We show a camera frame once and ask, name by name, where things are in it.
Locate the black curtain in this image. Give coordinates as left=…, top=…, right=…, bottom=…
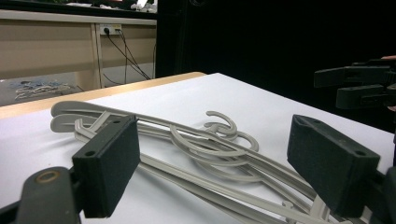
left=154, top=0, right=396, bottom=133

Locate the black power cable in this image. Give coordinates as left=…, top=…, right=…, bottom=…
left=104, top=28, right=152, bottom=81
left=118, top=29, right=130, bottom=85

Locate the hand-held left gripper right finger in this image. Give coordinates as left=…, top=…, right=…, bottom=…
left=287, top=114, right=381, bottom=218

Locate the beige wooden desk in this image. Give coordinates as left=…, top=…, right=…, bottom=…
left=0, top=8, right=158, bottom=91

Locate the grey plastic clothes hanger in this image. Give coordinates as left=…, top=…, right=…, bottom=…
left=50, top=113, right=312, bottom=216
left=50, top=100, right=318, bottom=200
left=74, top=118, right=353, bottom=224

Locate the white power outlet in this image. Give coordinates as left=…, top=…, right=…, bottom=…
left=99, top=23, right=122, bottom=35

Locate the white table sheet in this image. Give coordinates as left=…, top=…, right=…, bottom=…
left=0, top=73, right=396, bottom=224

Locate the pile of white things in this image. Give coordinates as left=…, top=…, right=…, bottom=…
left=13, top=81, right=73, bottom=101

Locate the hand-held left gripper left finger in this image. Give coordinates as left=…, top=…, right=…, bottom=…
left=72, top=114, right=142, bottom=218

